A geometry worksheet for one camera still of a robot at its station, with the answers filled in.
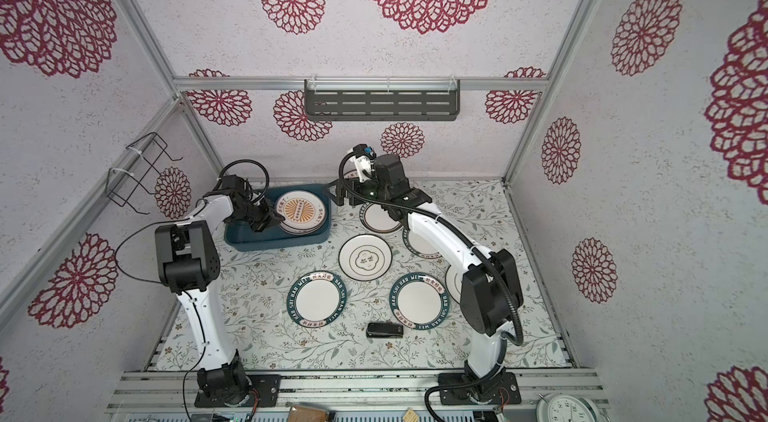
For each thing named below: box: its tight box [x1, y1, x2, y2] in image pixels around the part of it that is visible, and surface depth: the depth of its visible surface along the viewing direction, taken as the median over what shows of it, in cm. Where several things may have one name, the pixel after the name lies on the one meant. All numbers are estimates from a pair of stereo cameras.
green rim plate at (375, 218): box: [359, 202, 404, 234], surface depth 108 cm
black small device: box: [366, 322, 404, 339], surface depth 83 cm
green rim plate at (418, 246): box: [402, 228, 443, 259], surface depth 102 cm
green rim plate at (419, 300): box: [389, 272, 450, 330], surface depth 91 cm
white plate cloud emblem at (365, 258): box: [338, 234, 393, 282], surface depth 99 cm
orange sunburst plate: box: [276, 191, 327, 236], surface depth 108 cm
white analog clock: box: [536, 394, 601, 422], surface depth 69 cm
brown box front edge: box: [288, 405, 329, 422], surface depth 69 cm
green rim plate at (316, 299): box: [287, 270, 347, 329], surface depth 90 cm
